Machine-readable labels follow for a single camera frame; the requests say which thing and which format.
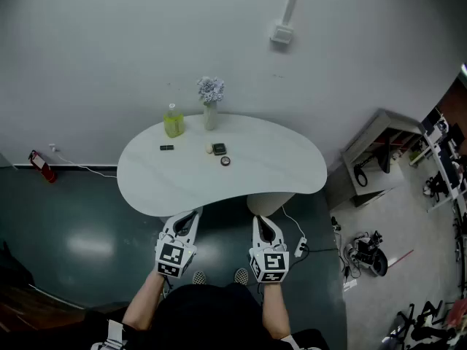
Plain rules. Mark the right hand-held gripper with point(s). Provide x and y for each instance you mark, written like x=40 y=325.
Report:
x=273 y=263

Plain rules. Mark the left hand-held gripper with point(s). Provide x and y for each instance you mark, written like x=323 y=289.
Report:
x=171 y=255

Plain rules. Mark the round eyeshadow cosmetic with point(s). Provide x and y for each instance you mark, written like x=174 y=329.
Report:
x=225 y=160

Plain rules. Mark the small black rectangular stick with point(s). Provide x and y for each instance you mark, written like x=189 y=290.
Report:
x=167 y=147

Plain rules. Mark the small beige makeup sponge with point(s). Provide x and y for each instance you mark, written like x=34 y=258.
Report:
x=209 y=148

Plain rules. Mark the black square compact case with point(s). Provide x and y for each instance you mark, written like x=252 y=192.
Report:
x=219 y=148

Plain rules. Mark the person's left forearm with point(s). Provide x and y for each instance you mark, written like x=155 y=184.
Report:
x=146 y=301

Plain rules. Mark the person's right forearm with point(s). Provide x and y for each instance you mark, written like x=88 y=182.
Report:
x=275 y=308

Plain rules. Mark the white kidney-shaped table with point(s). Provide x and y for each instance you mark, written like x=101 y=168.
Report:
x=255 y=166

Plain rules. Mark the white power strip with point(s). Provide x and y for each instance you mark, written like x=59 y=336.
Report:
x=300 y=247

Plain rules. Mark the person's right checkered shoe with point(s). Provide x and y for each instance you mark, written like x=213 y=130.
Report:
x=241 y=276

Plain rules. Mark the person's checkered shoe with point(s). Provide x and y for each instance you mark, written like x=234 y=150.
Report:
x=198 y=278
x=241 y=276

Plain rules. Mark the person's left checkered shoe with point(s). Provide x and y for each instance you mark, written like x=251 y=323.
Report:
x=198 y=278

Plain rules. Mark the person's black clothing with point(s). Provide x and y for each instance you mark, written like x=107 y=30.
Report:
x=208 y=319

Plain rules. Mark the black wheeled floor robot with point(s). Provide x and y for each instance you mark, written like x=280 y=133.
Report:
x=368 y=255

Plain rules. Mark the green drink bottle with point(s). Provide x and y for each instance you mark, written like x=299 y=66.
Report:
x=173 y=124

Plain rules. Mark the white ribbed vase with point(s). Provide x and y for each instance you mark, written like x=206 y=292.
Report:
x=210 y=119

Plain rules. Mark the grey shelf cabinet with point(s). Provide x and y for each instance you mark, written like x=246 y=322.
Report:
x=376 y=191

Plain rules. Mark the red floor tape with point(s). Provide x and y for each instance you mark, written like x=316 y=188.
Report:
x=401 y=258

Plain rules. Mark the black tapered stand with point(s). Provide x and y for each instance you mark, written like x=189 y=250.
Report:
x=385 y=162

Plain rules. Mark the blue artificial flowers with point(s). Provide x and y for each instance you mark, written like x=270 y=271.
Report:
x=210 y=88

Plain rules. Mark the red fire extinguisher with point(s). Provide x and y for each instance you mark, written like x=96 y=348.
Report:
x=45 y=170

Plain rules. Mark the dark wooden furniture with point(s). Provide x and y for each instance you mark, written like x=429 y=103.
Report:
x=44 y=312

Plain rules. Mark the black chair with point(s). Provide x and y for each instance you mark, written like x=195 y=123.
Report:
x=14 y=272

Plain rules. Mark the black office chair bases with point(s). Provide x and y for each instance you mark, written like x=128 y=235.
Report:
x=423 y=326

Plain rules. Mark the white shelf rack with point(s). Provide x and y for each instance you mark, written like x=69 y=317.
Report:
x=447 y=170

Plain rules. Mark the white wall plug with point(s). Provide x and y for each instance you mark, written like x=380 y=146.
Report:
x=53 y=147

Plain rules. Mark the white wall switch box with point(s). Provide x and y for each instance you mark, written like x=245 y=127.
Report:
x=282 y=34

